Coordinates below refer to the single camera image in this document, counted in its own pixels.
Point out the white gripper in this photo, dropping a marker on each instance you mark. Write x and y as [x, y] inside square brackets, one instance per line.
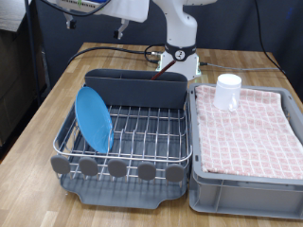
[132, 9]

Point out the blue plate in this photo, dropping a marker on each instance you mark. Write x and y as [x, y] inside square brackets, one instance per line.
[93, 119]

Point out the grey dish drying rack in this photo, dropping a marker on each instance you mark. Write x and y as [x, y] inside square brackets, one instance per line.
[126, 197]

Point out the black vertical pole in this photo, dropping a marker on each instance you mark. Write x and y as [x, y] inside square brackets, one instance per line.
[31, 63]

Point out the dark gray cutlery holder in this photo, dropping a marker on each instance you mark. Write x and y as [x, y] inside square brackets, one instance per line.
[135, 91]

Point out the light gray textured sheet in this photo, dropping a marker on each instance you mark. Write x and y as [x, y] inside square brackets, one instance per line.
[11, 12]

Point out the brown background cabinet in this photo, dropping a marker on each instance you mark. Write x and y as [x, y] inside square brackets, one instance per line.
[12, 78]

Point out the dark partition panel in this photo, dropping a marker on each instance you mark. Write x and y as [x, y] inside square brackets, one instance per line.
[227, 19]

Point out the white plastic mug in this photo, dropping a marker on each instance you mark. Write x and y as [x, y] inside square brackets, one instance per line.
[225, 91]

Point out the pink checkered towel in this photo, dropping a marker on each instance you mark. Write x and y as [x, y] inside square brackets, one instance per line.
[252, 138]

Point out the gray plastic crate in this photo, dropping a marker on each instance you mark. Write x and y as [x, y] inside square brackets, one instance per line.
[246, 195]

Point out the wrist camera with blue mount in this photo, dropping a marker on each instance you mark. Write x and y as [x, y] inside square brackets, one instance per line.
[79, 3]

